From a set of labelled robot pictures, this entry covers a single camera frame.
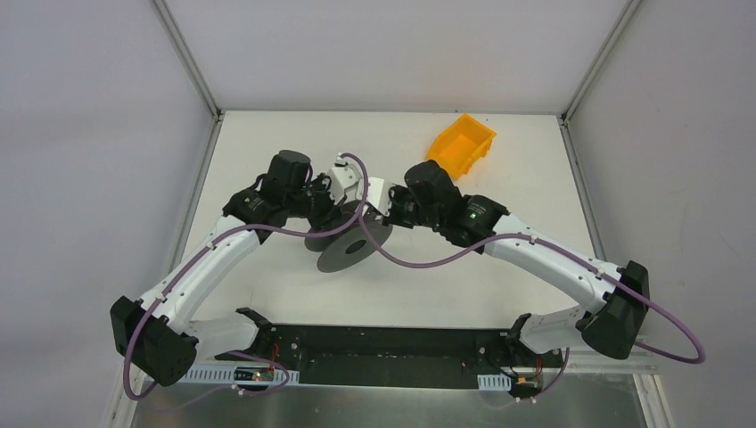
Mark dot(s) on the black cable spool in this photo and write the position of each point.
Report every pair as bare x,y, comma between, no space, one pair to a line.
350,246

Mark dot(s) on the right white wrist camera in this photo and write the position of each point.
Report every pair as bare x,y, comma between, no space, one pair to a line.
377,195

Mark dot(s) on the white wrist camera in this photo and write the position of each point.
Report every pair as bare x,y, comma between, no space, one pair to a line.
377,195
345,182

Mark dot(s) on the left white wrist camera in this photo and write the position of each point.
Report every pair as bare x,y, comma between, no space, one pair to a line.
345,182

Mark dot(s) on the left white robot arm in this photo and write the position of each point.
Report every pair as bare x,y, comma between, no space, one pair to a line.
158,333

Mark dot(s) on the right white cable duct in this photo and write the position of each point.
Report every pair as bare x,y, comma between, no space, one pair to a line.
494,382

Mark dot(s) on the left white cable duct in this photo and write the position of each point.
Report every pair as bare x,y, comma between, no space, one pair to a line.
254,374

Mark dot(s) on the orange plastic bin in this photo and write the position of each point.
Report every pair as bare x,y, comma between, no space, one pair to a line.
459,146

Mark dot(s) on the white cable duct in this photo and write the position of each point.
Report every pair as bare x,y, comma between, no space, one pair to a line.
494,382
254,374

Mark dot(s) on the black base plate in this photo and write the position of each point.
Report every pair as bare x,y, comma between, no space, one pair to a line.
427,358

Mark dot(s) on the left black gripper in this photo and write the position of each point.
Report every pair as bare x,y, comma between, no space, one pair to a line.
322,211

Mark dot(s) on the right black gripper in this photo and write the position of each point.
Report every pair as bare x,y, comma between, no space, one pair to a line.
394,209

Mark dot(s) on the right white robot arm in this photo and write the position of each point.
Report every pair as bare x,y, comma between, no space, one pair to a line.
609,311

